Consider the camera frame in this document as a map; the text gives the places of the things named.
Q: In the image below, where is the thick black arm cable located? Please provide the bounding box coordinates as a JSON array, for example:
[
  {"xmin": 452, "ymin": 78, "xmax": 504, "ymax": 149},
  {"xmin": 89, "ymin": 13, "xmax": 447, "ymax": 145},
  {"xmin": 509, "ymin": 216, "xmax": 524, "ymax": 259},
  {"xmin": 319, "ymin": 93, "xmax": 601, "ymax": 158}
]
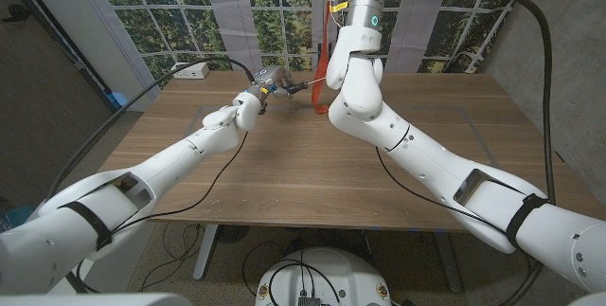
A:
[
  {"xmin": 45, "ymin": 55, "xmax": 259, "ymax": 203},
  {"xmin": 373, "ymin": 0, "xmax": 556, "ymax": 306}
]

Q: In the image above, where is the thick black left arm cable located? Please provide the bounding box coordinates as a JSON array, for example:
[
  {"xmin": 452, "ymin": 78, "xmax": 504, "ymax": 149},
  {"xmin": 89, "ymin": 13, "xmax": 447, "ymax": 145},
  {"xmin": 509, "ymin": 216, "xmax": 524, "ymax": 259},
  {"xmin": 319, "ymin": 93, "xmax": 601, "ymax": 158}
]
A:
[{"xmin": 45, "ymin": 55, "xmax": 259, "ymax": 203}]

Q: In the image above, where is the black round ribbed disc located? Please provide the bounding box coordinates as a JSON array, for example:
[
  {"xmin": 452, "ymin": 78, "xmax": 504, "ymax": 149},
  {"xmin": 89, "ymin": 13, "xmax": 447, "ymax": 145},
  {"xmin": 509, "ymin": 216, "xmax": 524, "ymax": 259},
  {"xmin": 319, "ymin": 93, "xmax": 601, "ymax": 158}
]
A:
[{"xmin": 216, "ymin": 224, "xmax": 251, "ymax": 244}]

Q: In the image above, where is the printed window forest backdrop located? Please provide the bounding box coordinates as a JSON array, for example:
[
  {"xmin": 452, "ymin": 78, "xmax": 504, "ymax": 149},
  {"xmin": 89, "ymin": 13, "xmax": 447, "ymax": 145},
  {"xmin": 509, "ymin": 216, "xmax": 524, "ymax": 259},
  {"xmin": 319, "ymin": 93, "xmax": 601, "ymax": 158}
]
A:
[{"xmin": 87, "ymin": 0, "xmax": 531, "ymax": 90}]

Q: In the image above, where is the orange satin ribbon roll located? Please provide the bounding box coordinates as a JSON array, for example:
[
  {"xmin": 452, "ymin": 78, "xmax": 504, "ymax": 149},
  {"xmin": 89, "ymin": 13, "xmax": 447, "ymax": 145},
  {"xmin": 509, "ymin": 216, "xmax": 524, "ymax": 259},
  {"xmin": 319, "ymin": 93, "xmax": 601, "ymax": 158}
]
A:
[{"xmin": 311, "ymin": 0, "xmax": 338, "ymax": 116}]

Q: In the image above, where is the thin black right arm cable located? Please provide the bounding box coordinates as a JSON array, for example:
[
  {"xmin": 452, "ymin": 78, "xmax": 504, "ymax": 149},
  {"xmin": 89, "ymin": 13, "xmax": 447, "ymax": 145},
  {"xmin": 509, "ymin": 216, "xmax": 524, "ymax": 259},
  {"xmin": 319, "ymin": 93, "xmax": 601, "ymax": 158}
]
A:
[{"xmin": 375, "ymin": 147, "xmax": 510, "ymax": 236}]

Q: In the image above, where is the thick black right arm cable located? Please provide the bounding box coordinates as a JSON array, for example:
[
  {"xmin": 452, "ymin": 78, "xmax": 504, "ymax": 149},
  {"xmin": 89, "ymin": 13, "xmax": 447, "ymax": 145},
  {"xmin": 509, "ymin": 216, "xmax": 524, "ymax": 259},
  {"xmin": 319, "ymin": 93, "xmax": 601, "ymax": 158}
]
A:
[{"xmin": 373, "ymin": 0, "xmax": 556, "ymax": 306}]

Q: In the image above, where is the white table leg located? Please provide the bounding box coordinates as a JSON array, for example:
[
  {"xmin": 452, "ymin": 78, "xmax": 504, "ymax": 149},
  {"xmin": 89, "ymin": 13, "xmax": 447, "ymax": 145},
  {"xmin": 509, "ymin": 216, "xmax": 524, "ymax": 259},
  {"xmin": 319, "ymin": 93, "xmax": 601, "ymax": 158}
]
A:
[{"xmin": 192, "ymin": 224, "xmax": 220, "ymax": 281}]

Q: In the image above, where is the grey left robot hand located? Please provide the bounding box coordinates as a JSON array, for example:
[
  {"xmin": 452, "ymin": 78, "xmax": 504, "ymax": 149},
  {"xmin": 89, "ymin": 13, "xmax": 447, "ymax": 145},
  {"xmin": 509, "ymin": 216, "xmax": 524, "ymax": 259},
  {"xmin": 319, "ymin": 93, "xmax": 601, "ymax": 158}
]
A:
[{"xmin": 243, "ymin": 64, "xmax": 312, "ymax": 103}]

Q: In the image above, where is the white power strip box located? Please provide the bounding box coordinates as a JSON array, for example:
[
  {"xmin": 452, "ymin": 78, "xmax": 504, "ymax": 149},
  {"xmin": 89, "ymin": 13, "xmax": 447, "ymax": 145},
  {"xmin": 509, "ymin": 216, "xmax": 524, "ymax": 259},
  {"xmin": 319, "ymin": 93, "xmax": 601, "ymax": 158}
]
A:
[{"xmin": 170, "ymin": 62, "xmax": 210, "ymax": 81}]

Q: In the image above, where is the black blue handled screwdriver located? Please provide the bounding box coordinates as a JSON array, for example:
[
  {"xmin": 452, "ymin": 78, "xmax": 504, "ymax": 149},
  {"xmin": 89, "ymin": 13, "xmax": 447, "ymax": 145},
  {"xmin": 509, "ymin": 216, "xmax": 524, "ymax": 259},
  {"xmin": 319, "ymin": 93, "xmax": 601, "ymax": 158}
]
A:
[{"xmin": 283, "ymin": 76, "xmax": 328, "ymax": 97}]

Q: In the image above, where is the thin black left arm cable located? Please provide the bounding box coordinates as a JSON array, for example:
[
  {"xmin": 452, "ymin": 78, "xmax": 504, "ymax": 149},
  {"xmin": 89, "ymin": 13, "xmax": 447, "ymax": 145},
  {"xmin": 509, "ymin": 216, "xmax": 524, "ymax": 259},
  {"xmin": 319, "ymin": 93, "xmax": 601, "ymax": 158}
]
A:
[{"xmin": 111, "ymin": 131, "xmax": 250, "ymax": 236}]

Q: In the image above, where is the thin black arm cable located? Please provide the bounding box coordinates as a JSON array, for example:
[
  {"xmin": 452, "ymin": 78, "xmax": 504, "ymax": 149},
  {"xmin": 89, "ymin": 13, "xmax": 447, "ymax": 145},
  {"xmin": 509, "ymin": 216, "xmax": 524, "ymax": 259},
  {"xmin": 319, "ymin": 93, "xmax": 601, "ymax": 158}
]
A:
[
  {"xmin": 111, "ymin": 131, "xmax": 250, "ymax": 236},
  {"xmin": 375, "ymin": 147, "xmax": 510, "ymax": 236}
]

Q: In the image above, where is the white robot torso base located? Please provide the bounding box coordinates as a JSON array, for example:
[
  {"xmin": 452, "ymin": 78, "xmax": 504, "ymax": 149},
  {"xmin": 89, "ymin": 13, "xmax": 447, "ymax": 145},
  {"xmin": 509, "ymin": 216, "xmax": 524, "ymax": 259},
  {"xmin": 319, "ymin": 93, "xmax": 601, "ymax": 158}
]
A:
[{"xmin": 254, "ymin": 246, "xmax": 393, "ymax": 306}]

